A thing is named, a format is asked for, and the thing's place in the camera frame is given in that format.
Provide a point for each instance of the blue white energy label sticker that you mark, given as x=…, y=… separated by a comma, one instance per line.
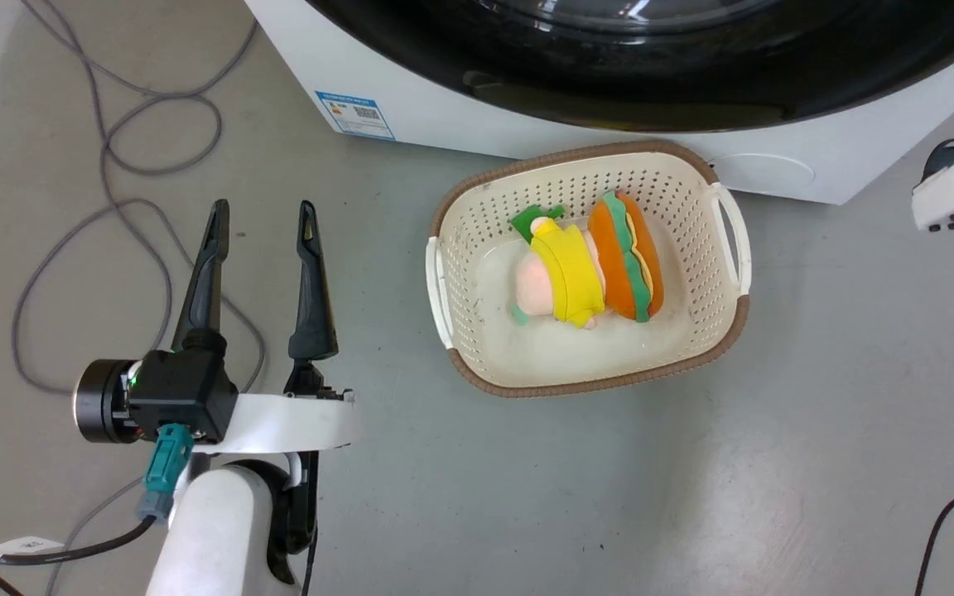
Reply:
x=356, y=115

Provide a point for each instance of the pink doll in yellow clothes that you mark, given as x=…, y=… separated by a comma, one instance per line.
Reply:
x=570, y=277

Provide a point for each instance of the cream perforated laundry basket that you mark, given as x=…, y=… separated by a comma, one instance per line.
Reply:
x=692, y=331

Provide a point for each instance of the white washing machine body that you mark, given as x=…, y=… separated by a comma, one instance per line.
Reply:
x=444, y=108

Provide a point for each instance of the orange green burger plush toy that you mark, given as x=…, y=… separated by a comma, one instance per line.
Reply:
x=619, y=261

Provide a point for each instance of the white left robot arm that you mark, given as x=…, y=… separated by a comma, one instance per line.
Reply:
x=212, y=538

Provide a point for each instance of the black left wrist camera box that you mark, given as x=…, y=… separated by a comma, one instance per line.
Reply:
x=179, y=393

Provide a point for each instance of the white round filter cover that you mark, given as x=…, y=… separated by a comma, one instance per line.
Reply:
x=763, y=174

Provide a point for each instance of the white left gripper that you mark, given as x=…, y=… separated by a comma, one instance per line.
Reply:
x=295, y=422

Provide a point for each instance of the black round washing machine door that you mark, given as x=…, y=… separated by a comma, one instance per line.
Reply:
x=692, y=91

